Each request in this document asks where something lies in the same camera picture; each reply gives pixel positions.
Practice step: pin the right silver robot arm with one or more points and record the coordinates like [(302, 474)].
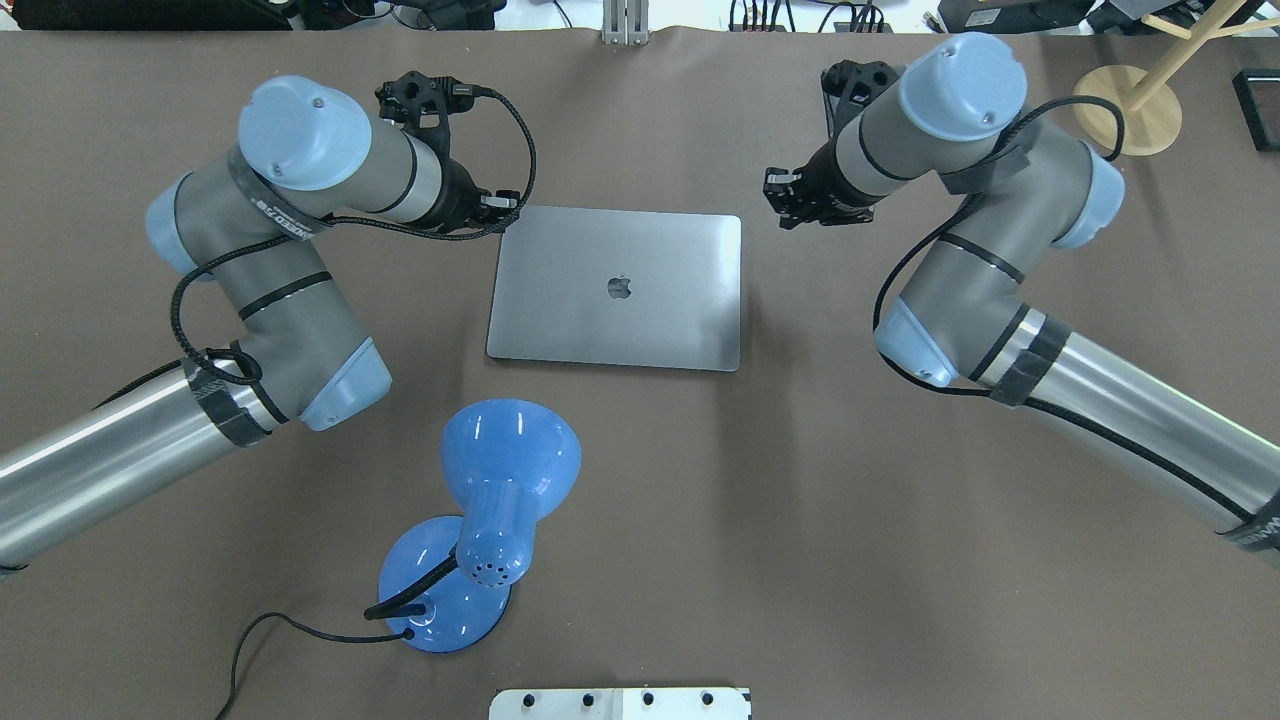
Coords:
[(960, 111)]

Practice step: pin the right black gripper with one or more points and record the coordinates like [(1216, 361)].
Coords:
[(826, 180)]

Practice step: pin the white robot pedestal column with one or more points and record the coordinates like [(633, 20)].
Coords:
[(671, 702)]

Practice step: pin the blue desk lamp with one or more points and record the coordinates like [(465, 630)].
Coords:
[(446, 583)]

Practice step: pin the wooden mug tree stand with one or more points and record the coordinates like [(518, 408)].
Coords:
[(1151, 112)]

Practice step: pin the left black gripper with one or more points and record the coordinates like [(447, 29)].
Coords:
[(458, 198)]

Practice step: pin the grey laptop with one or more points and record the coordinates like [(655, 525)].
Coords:
[(613, 287)]

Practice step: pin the aluminium frame post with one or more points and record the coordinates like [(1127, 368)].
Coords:
[(625, 22)]

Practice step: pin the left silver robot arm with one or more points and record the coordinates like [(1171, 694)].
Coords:
[(265, 335)]

